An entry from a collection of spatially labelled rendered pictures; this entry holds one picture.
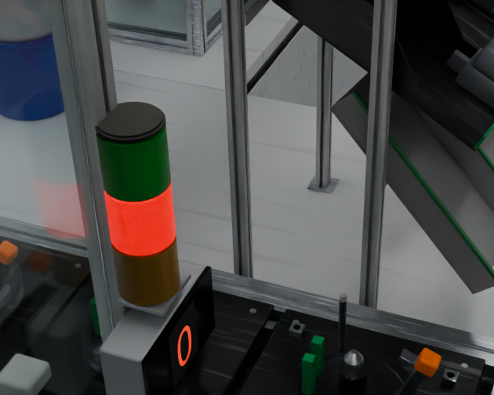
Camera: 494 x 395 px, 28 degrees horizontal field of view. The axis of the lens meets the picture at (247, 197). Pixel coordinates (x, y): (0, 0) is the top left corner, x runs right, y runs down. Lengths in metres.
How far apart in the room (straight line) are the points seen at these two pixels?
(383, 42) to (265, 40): 1.00
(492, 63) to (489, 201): 0.23
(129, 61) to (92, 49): 1.29
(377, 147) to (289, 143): 0.60
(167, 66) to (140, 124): 1.25
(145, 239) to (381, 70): 0.42
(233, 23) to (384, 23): 0.17
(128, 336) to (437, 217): 0.49
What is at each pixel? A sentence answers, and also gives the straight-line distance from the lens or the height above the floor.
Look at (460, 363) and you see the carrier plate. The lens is 1.14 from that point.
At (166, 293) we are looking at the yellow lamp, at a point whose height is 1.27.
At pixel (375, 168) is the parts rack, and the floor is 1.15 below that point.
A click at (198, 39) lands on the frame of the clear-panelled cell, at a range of 1.95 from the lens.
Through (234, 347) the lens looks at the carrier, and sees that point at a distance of 1.14.
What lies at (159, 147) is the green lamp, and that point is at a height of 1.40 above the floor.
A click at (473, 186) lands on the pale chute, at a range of 1.27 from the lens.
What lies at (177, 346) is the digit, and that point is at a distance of 0.81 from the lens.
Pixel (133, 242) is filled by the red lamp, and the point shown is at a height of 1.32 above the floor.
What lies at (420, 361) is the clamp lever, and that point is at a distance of 0.99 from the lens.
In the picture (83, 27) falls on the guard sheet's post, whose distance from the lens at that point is 0.66.
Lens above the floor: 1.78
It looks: 36 degrees down
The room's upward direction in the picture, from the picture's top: 2 degrees counter-clockwise
